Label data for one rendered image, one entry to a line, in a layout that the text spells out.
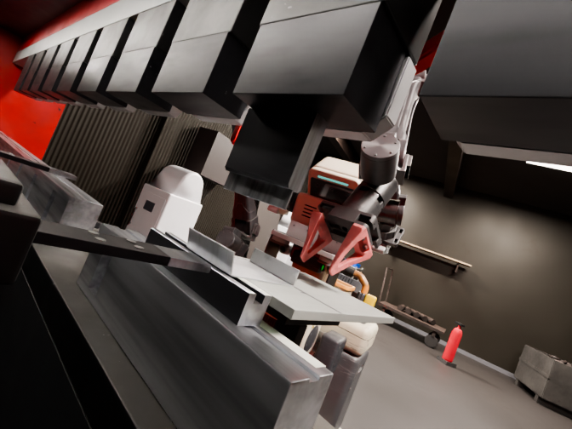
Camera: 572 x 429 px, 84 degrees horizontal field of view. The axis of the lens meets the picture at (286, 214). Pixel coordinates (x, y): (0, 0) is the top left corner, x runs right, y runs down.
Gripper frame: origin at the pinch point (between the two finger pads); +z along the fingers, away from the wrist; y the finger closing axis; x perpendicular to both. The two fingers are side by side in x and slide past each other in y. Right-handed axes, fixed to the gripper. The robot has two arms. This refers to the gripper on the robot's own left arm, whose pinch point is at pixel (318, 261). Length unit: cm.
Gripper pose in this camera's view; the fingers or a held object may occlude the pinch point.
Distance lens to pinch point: 48.5
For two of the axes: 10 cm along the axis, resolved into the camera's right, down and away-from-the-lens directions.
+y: 7.1, 2.6, -6.5
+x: 3.3, 7.0, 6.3
